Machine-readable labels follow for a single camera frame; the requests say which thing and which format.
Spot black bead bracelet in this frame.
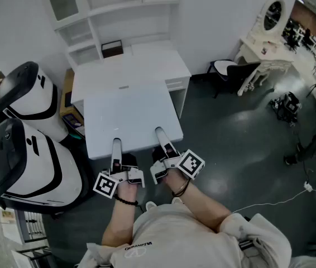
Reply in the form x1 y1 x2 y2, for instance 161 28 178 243
114 194 139 207

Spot person's white shirt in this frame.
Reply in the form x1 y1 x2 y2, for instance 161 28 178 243
75 204 316 268

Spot dark brown open box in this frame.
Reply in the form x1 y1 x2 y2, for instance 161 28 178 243
101 40 124 59

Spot ribbed glass cabinet door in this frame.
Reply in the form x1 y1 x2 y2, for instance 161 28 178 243
45 0 82 27

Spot black wire rack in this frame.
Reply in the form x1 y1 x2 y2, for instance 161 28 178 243
23 210 47 243

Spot white desk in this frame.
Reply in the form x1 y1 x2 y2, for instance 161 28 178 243
70 40 192 119

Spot large white box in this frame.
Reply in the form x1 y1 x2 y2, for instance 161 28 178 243
83 83 184 161

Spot white shelving cabinet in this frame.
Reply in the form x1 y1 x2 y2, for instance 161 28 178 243
42 0 181 66

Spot white cable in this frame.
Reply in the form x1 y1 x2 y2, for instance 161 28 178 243
232 187 311 214

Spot dark wrist bands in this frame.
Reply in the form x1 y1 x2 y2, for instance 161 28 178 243
171 179 190 198

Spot black chair white seat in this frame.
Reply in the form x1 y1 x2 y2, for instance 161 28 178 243
207 59 261 99

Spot person's left forearm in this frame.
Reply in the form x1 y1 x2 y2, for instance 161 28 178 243
102 181 147 247

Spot white dressing table with mirror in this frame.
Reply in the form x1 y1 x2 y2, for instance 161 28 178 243
234 0 294 97

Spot grey harness strap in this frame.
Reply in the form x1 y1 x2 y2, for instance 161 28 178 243
238 238 255 251

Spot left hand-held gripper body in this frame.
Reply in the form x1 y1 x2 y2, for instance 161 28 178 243
93 159 145 199

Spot brown cardboard box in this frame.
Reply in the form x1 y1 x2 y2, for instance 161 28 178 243
59 68 85 131

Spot person's right forearm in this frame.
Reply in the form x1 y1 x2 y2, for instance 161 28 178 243
163 169 233 233

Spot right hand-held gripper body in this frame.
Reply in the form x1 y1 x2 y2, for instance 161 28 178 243
150 143 205 185

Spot black equipment pile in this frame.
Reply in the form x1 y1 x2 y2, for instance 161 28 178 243
269 92 301 125

